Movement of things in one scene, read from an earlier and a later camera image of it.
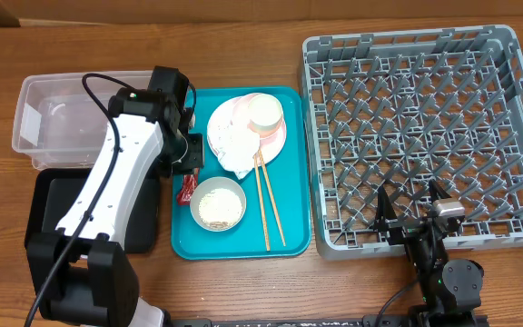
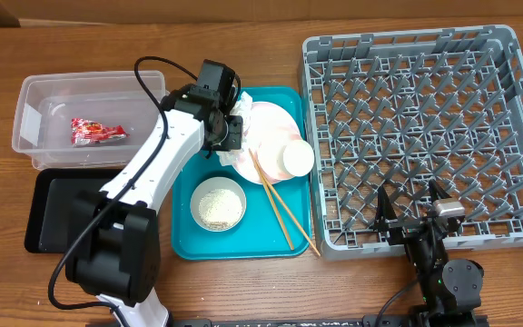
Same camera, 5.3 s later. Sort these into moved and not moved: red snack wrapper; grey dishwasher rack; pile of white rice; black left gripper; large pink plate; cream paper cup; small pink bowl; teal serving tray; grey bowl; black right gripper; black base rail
Moved: red snack wrapper; black left gripper; large pink plate; small pink bowl; cream paper cup
Not moved: pile of white rice; teal serving tray; grey dishwasher rack; black base rail; black right gripper; grey bowl
